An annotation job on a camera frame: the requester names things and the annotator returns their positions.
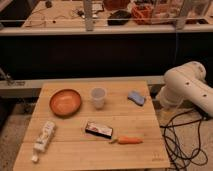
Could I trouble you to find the grey metal post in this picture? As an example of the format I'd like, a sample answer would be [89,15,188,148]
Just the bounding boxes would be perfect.
[83,0,93,31]

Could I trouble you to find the translucent white cup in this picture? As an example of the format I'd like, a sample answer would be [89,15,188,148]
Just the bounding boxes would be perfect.
[90,87,106,109]

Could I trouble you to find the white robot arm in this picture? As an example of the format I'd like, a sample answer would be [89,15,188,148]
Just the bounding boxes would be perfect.
[157,61,213,117]

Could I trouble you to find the orange carrot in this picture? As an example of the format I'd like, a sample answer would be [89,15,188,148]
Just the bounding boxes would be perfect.
[110,136,142,145]

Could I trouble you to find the black rectangular box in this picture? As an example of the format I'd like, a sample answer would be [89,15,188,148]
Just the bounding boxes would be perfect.
[85,122,113,139]

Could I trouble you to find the black object on bench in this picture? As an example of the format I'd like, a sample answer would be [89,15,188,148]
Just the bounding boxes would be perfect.
[107,10,131,26]

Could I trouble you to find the orange wooden bowl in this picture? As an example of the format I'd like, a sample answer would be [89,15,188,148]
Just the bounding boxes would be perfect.
[49,89,82,117]

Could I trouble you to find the white toothpaste tube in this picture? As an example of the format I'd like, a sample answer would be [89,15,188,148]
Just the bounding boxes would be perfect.
[31,121,56,163]

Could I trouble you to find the black cables on floor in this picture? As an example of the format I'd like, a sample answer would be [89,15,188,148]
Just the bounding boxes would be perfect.
[159,108,209,171]

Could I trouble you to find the blue sponge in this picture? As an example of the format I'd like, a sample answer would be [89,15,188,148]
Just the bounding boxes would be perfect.
[127,91,146,106]

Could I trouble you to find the orange crate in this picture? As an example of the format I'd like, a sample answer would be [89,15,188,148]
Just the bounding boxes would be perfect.
[131,6,152,25]

